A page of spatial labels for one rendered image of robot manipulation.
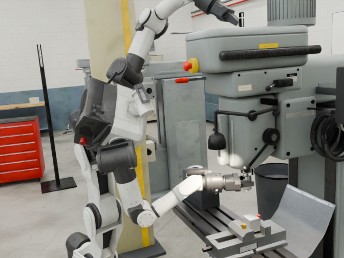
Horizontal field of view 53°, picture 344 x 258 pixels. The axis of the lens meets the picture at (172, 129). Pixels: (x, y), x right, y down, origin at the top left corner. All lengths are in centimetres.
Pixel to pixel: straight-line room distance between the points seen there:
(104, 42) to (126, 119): 162
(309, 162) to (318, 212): 24
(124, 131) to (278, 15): 80
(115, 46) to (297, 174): 186
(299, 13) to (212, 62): 45
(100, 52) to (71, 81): 732
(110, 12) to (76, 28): 734
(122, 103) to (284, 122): 69
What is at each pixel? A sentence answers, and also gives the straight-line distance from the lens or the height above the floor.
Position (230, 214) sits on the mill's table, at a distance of 198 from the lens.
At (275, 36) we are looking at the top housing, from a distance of 143.
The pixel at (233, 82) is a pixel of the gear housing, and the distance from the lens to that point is 134.
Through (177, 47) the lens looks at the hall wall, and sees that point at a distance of 1118.
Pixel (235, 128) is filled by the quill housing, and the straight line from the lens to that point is 143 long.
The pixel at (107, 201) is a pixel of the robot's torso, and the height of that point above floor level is 109.
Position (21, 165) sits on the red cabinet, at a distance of 592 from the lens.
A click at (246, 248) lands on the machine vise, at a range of 161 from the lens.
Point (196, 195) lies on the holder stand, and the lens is 204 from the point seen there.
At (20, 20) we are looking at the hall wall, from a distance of 1032.
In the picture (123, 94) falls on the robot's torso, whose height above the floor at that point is 165.
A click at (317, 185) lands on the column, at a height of 116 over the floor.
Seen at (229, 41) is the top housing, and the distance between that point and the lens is 131.
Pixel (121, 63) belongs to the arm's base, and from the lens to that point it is 160.
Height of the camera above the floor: 179
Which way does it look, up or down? 12 degrees down
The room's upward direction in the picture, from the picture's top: 4 degrees counter-clockwise
